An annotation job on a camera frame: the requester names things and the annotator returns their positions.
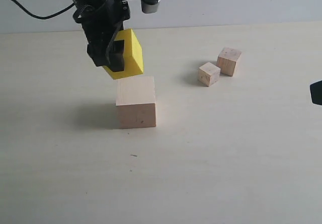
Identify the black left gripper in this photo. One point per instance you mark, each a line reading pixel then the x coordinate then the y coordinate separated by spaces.
pixel 100 17

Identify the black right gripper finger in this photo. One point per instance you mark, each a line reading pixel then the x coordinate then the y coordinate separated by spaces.
pixel 316 92

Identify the yellow cube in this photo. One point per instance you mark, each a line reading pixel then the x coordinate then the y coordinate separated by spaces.
pixel 133 58

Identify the large pale wooden cube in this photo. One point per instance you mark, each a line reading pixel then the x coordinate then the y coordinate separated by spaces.
pixel 136 102

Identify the medium brown wooden cube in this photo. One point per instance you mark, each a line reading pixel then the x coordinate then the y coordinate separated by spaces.
pixel 227 60

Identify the small wooden cube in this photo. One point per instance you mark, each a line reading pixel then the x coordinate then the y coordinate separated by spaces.
pixel 208 74

